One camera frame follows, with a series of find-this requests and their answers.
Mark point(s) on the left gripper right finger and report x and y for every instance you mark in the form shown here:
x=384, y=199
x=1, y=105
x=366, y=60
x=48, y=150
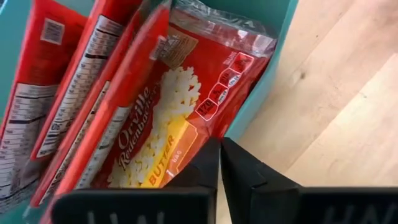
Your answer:
x=258, y=193

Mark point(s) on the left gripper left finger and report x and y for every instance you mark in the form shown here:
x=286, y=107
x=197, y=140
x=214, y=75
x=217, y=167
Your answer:
x=192, y=186

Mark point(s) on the teal plastic basket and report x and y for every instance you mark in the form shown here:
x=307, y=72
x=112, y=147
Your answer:
x=264, y=12

